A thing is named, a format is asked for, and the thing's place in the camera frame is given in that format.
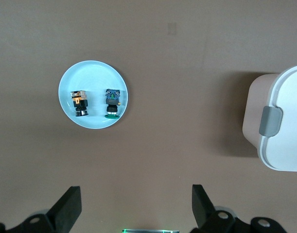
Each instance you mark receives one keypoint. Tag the white lunch box grey latches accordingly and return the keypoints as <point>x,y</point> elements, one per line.
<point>289,145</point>

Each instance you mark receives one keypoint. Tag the orange push button switch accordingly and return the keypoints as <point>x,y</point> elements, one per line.
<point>79,104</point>

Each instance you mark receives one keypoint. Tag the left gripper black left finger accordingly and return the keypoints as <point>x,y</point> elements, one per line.
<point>63,213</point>

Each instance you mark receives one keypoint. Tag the light blue round plate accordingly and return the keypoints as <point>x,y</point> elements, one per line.
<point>94,77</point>

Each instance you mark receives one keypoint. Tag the green push button switch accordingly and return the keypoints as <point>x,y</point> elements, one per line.
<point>112,103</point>

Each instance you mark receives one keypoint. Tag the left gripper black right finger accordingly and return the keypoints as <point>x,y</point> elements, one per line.
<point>206,216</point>

